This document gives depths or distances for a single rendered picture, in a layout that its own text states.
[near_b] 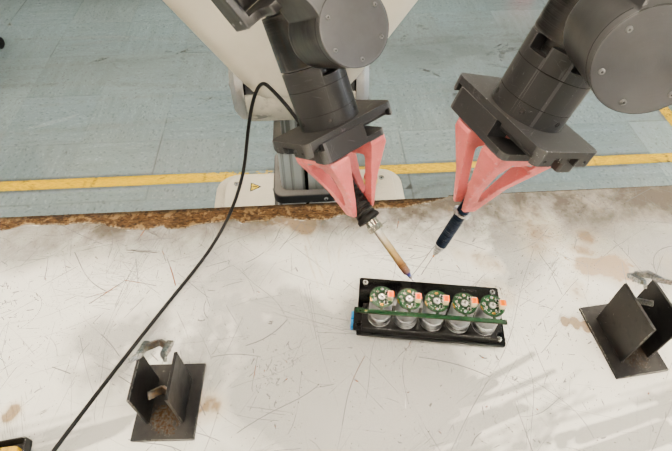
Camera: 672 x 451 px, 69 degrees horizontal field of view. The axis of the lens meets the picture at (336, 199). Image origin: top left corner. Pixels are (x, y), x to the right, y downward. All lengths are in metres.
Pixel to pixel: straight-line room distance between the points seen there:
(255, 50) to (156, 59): 1.78
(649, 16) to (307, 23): 0.21
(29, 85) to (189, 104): 0.73
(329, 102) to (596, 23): 0.22
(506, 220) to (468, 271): 0.10
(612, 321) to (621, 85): 0.36
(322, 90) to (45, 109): 1.99
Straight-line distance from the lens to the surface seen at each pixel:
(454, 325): 0.55
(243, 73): 0.74
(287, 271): 0.61
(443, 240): 0.47
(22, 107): 2.42
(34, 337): 0.65
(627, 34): 0.29
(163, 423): 0.55
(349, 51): 0.37
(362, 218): 0.49
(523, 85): 0.37
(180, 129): 2.04
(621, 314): 0.60
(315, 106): 0.44
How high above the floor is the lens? 1.26
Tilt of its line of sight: 48 degrees down
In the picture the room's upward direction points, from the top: straight up
